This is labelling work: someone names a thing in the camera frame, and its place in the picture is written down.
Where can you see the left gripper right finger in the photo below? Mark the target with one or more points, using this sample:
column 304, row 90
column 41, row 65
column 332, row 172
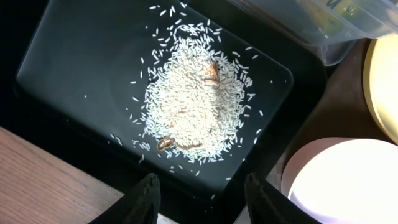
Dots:
column 267, row 205

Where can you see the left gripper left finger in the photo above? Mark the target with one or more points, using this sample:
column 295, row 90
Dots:
column 140, row 205

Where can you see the pink bowl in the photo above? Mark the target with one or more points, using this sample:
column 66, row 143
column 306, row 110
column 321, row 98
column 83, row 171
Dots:
column 344, row 180

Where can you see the pile of white rice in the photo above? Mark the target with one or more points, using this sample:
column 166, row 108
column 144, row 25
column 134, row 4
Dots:
column 213, row 124

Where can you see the yellow plate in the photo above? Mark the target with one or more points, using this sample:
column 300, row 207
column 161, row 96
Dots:
column 380, row 83

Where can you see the nut shell piece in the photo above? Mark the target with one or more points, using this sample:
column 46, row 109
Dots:
column 165, row 143
column 212, row 71

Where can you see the dark brown serving tray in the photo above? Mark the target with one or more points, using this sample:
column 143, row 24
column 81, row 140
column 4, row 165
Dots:
column 342, row 111

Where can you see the black plastic bin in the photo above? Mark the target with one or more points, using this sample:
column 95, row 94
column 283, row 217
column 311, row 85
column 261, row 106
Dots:
column 73, row 75

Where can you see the clear plastic bin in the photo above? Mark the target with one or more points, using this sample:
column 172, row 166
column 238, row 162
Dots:
column 327, row 28

